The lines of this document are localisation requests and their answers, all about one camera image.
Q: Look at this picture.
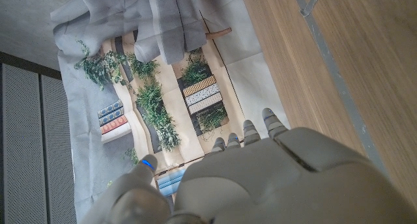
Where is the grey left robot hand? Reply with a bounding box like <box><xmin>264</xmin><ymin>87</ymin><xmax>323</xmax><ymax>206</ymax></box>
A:
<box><xmin>79</xmin><ymin>107</ymin><xmax>417</xmax><ymax>224</ymax></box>

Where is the long grey tape strip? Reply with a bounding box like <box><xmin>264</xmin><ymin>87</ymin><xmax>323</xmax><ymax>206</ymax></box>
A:
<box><xmin>291</xmin><ymin>0</ymin><xmax>388</xmax><ymax>179</ymax></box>

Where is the small grey tape scrap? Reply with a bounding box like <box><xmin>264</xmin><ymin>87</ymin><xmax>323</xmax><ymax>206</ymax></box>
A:
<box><xmin>299</xmin><ymin>0</ymin><xmax>320</xmax><ymax>17</ymax></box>

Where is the printed room backdrop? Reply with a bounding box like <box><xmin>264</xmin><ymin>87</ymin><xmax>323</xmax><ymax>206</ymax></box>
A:
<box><xmin>50</xmin><ymin>0</ymin><xmax>291</xmax><ymax>224</ymax></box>

